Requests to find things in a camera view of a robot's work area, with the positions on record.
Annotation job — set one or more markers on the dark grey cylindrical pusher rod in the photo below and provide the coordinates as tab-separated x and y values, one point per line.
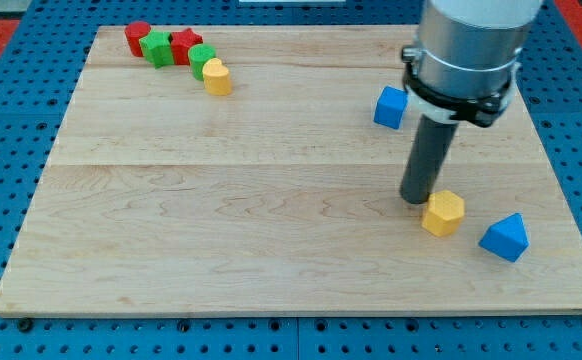
429	149

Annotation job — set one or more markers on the blue cube block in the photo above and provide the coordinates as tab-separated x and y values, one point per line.
390	107

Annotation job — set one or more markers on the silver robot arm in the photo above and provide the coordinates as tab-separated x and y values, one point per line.
460	67

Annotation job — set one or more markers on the yellow hexagon block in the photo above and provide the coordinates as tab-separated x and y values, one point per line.
443	214

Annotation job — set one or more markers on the blue triangular prism block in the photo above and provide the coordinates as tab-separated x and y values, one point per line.
506	238

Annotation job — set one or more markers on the light wooden board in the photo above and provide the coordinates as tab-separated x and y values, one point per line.
281	198

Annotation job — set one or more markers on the yellow heart block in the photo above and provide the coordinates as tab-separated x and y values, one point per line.
216	78

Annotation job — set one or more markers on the green cylinder block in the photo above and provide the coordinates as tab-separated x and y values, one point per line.
198	56

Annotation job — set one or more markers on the red star block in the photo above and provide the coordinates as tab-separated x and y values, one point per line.
181	41

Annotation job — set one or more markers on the green star block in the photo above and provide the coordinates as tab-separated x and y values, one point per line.
156	48

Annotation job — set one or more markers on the red cylinder block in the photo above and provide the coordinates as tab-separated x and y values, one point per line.
134	31

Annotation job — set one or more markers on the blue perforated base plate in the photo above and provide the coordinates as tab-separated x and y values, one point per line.
43	46

